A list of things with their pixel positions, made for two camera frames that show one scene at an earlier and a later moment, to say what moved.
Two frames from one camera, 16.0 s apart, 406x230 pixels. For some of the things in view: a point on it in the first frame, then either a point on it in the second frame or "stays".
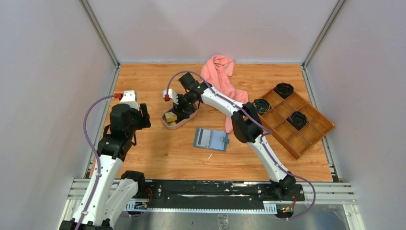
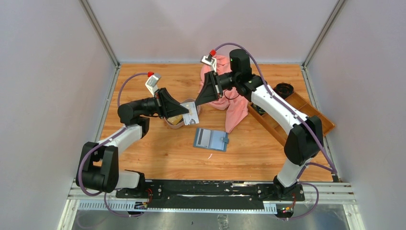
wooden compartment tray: (299, 142) stays
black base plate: (214, 194) stays
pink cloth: (215, 72) stays
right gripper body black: (185, 101) → (228, 80)
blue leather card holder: (211, 139) stays
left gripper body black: (137, 119) → (152, 106)
